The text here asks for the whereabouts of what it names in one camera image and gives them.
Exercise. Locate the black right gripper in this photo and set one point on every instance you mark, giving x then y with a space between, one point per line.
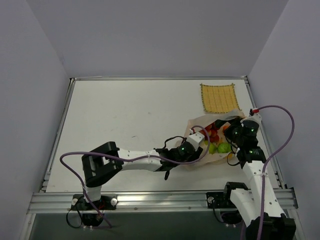
225 124

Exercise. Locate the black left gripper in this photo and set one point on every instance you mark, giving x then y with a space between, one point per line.
198 150

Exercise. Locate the translucent printed plastic bag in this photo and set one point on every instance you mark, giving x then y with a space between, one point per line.
203 121

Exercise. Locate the green fake apple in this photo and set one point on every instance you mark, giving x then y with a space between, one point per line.
224 148

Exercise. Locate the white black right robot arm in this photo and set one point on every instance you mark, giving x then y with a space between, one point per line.
256 203

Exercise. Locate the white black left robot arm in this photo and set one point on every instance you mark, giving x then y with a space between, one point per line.
103 163

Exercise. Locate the red fake cherry tomatoes bunch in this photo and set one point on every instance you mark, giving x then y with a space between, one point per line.
212 131

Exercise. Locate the green fake pear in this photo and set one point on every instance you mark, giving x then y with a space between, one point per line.
212 148

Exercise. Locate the yellow woven bamboo mat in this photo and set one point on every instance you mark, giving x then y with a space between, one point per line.
219 99

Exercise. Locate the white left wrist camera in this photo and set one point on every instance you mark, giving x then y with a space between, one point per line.
195 138

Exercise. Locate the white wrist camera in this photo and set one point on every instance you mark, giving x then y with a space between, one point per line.
195 138
254 115

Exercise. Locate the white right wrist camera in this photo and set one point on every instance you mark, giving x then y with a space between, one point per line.
254 115

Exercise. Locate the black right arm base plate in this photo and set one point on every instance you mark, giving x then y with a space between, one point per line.
218 200

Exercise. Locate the aluminium front frame rail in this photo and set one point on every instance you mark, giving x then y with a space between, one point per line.
127 202

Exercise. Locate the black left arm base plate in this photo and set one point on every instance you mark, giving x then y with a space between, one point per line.
106 202

